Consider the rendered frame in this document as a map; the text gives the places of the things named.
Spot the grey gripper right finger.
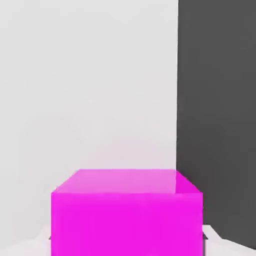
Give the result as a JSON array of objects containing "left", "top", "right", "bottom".
[{"left": 202, "top": 224, "right": 256, "bottom": 256}]

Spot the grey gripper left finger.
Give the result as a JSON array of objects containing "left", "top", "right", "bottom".
[{"left": 0, "top": 224, "right": 52, "bottom": 256}]

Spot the small magenta cube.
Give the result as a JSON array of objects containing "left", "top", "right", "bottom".
[{"left": 50, "top": 168, "right": 204, "bottom": 256}]

